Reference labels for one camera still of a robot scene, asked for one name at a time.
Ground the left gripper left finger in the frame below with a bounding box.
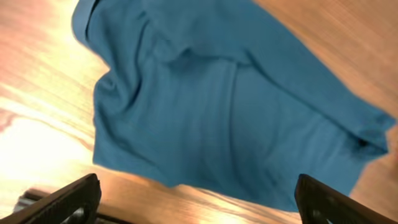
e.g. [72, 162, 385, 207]
[1, 174, 101, 224]

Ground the blue t-shirt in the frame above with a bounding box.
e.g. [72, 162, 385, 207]
[72, 0, 394, 212]

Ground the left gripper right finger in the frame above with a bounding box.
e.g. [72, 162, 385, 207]
[295, 174, 397, 224]

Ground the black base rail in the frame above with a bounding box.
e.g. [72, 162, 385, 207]
[12, 189, 131, 224]

